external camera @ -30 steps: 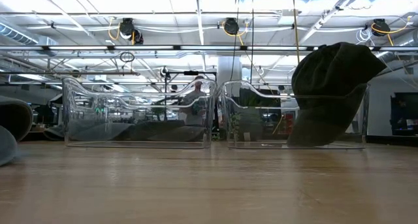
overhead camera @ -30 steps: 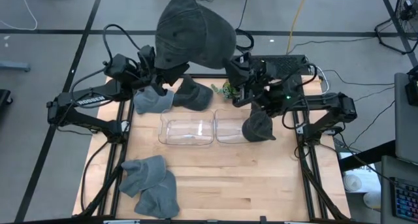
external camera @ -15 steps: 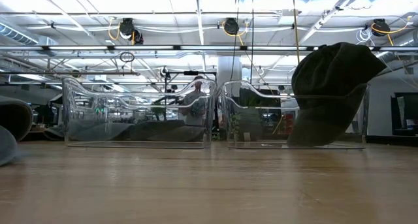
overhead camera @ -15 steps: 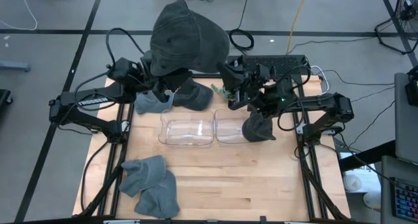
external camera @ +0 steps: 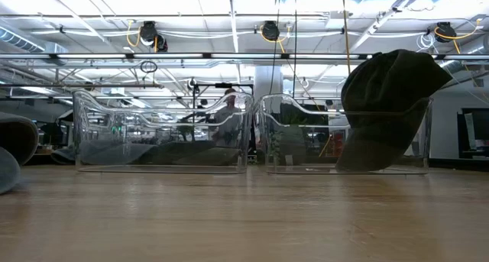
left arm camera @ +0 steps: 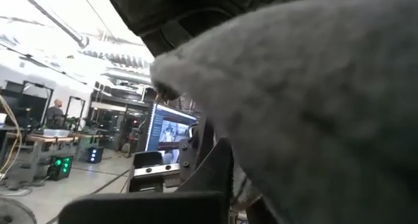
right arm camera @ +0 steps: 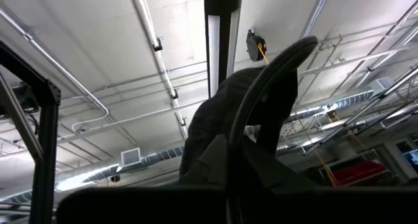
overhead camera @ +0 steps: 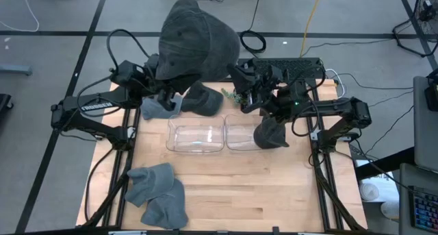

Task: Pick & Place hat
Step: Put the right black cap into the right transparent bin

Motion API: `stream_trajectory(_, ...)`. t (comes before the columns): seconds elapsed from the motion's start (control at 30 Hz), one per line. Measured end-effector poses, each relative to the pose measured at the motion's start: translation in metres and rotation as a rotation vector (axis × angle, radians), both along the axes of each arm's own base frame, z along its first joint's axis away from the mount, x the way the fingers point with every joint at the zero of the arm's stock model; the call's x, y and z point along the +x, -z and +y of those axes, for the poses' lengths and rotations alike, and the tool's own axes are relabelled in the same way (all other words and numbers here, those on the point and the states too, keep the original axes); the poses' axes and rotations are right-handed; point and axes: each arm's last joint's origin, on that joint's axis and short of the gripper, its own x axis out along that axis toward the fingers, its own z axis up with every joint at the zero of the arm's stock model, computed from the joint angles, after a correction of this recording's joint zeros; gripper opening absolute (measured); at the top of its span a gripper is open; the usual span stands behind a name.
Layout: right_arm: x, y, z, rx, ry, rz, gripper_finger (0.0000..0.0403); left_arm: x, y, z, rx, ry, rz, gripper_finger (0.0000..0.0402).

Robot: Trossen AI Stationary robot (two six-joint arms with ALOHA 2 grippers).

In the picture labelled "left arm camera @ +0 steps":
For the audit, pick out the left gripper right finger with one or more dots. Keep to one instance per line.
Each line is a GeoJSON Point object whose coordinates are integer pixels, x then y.
{"type": "Point", "coordinates": [259, 215]}

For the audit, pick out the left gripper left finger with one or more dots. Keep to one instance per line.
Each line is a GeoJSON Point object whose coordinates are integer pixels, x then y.
{"type": "Point", "coordinates": [147, 207]}

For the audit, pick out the grey baseball cap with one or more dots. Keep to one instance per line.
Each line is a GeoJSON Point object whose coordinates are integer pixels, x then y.
{"type": "Point", "coordinates": [310, 119]}

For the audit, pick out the computer monitor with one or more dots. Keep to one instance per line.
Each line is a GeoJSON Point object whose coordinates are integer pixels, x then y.
{"type": "Point", "coordinates": [163, 126]}

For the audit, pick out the black box blue lights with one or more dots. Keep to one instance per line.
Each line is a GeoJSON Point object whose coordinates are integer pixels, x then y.
{"type": "Point", "coordinates": [94, 154]}

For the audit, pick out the black box green lights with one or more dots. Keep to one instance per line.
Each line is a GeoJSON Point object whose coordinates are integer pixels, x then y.
{"type": "Point", "coordinates": [60, 166]}

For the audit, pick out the clear plastic tub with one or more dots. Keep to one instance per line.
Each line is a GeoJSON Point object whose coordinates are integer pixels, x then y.
{"type": "Point", "coordinates": [55, 133]}

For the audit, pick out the wooden workbench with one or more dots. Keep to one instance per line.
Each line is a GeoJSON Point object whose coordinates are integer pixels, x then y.
{"type": "Point", "coordinates": [49, 139]}

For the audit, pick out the person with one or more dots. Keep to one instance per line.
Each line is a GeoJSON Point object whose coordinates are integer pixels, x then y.
{"type": "Point", "coordinates": [54, 114]}

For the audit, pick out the grey round fan base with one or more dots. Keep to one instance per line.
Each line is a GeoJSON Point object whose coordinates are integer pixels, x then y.
{"type": "Point", "coordinates": [14, 212]}

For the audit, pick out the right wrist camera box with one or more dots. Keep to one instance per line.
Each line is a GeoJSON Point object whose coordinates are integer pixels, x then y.
{"type": "Point", "coordinates": [153, 170]}

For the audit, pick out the black robot station frame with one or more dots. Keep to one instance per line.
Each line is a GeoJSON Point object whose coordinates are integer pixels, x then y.
{"type": "Point", "coordinates": [83, 109]}
{"type": "Point", "coordinates": [50, 96]}

